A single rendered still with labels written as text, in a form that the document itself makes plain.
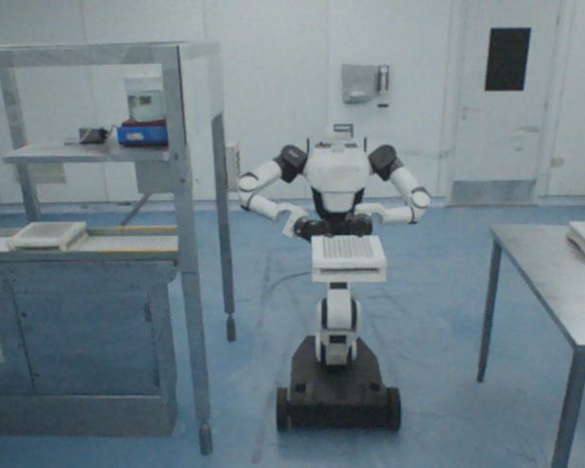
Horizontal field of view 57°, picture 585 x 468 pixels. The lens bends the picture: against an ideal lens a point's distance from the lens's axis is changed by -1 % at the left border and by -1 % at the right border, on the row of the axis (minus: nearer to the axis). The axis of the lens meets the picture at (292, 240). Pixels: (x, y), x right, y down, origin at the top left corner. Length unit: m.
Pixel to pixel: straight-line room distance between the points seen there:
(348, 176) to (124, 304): 1.11
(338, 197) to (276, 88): 3.32
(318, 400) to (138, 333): 0.87
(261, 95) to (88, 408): 3.75
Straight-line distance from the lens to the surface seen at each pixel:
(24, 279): 2.49
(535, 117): 6.18
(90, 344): 2.59
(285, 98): 5.65
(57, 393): 2.80
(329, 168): 2.38
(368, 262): 1.81
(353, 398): 2.65
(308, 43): 5.62
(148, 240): 2.46
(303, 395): 2.63
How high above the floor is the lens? 1.79
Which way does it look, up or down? 21 degrees down
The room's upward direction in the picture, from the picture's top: 1 degrees counter-clockwise
